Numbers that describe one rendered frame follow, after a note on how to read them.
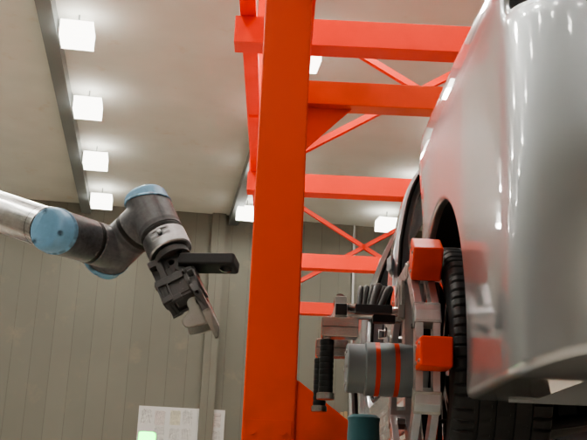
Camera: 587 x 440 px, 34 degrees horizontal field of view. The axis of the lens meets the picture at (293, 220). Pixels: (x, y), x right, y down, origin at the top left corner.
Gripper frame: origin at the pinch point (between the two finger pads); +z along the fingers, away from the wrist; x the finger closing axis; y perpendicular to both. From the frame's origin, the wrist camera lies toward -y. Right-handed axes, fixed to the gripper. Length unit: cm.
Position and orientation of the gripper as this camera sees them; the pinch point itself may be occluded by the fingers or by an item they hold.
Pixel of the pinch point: (217, 330)
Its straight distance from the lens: 185.8
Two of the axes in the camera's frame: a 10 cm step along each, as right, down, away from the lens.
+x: -2.0, -5.0, -8.4
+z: 4.1, 7.4, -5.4
